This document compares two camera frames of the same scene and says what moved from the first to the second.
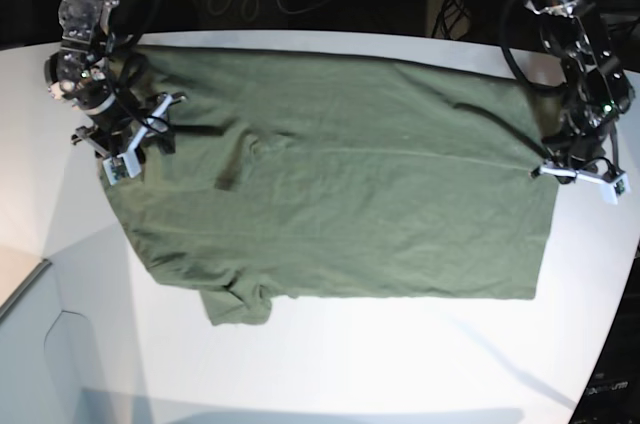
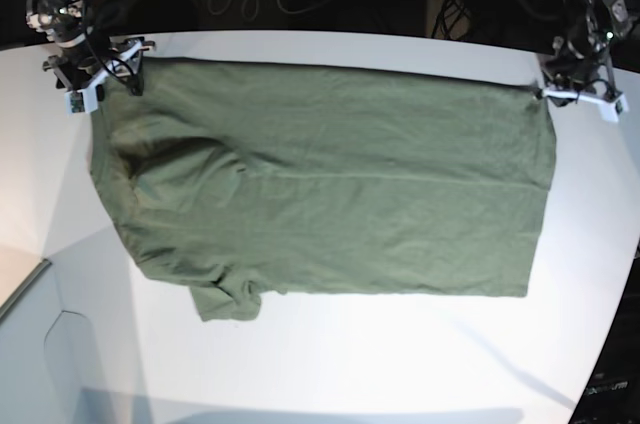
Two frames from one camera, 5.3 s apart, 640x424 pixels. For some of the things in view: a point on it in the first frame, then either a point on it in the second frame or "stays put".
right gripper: [587, 162] to [571, 78]
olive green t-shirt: [330, 172] stays put
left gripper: [120, 145] to [86, 72]
